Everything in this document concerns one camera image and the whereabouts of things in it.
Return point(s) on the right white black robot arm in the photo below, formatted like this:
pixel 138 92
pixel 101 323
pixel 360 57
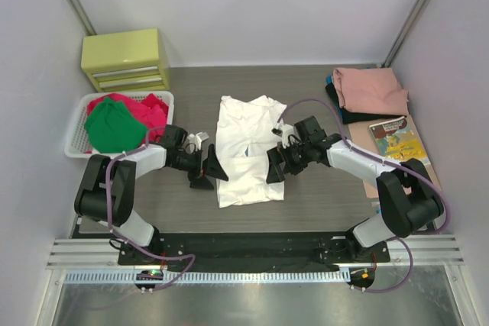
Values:
pixel 408 199

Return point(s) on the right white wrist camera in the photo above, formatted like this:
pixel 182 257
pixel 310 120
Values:
pixel 283 130

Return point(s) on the white slotted cable duct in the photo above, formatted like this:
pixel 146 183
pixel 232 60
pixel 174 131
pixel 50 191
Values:
pixel 157 277

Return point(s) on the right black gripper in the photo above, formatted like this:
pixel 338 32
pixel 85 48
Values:
pixel 284 159

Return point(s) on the red t shirt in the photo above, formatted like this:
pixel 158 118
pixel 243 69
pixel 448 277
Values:
pixel 150 111

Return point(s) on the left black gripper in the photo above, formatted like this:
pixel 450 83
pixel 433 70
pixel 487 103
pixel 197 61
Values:
pixel 199 168

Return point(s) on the white plastic basket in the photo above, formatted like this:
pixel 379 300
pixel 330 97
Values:
pixel 77 141

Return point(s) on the white printed t shirt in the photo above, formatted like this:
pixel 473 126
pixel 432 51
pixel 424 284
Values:
pixel 243 137

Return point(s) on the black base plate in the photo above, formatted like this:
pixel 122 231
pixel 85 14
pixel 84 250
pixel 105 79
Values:
pixel 287 252

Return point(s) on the yellow-green drawer box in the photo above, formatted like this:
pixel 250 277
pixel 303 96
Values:
pixel 126 61

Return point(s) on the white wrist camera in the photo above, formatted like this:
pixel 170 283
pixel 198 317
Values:
pixel 197 139
pixel 283 130

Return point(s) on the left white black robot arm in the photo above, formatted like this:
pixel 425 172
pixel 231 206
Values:
pixel 106 191

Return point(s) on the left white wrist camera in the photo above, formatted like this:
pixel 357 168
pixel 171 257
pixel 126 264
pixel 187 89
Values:
pixel 197 139

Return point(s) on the brown cardboard sheet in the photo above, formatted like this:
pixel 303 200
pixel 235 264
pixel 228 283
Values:
pixel 361 136

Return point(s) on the pink folded t shirt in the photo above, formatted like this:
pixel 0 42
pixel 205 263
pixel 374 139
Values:
pixel 371 91

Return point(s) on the green t shirt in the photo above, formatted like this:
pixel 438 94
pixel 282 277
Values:
pixel 111 128

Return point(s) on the yellow picture book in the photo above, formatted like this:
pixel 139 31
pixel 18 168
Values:
pixel 395 139

